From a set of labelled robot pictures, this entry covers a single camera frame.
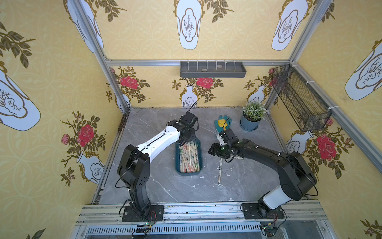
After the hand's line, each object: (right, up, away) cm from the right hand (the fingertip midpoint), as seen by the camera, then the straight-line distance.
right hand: (211, 154), depth 89 cm
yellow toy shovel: (+9, +18, +20) cm, 29 cm away
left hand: (-11, +10, 0) cm, 15 cm away
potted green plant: (+28, +26, +7) cm, 38 cm away
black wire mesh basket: (+53, +24, -6) cm, 59 cm away
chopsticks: (+5, -9, -1) cm, 10 cm away
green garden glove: (+15, +19, +20) cm, 32 cm away
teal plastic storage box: (-20, -4, +2) cm, 21 cm away
